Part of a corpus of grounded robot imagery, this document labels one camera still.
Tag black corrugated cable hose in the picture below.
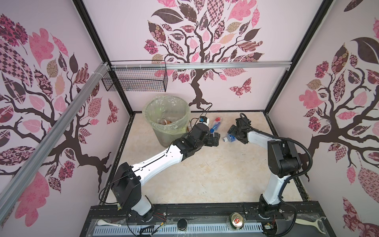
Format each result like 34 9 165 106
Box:
239 113 313 237

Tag white spoon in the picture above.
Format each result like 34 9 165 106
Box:
97 219 122 227

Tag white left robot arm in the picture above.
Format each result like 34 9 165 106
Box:
110 123 220 216

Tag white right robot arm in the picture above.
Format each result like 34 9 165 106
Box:
228 117 302 218

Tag clear bottle pink blue label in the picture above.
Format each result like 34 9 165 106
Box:
210 116 223 133

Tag grey mesh waste bin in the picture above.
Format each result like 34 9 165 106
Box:
143 95 191 149

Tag aluminium rail back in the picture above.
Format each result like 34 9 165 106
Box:
111 61 292 70

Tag white peeler tool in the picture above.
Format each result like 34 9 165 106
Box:
295 218 326 235

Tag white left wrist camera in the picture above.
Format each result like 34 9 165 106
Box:
199 116 210 126

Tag aluminium rail left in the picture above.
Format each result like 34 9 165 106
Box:
1 62 109 221

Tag small bottle blue label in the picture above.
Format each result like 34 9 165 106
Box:
223 134 236 143

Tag black wire wall basket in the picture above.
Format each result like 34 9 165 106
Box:
102 59 168 92

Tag white vented base panel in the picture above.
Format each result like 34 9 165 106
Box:
93 223 264 237

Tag aluminium rail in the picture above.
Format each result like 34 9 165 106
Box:
111 61 292 70
1 62 109 221

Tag tin can on base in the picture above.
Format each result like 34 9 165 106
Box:
226 212 244 231

